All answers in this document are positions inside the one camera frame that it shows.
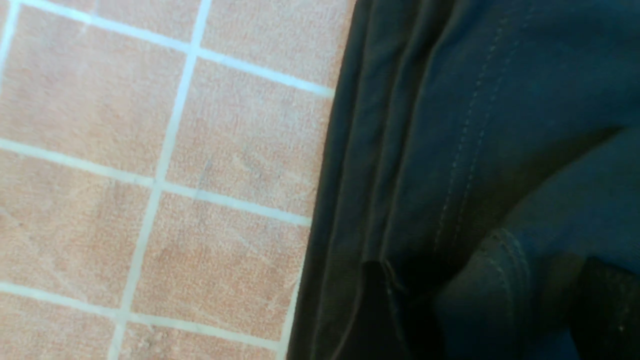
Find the pink grid tablecloth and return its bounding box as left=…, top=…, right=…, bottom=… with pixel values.
left=0, top=0, right=354, bottom=360

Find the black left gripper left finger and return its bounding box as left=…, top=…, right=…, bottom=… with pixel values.
left=333, top=262, right=408, bottom=360

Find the dark gray long-sleeve top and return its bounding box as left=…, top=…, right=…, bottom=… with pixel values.
left=286, top=0, right=640, bottom=360

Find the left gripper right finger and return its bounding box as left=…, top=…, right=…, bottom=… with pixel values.
left=570, top=258, right=640, bottom=360

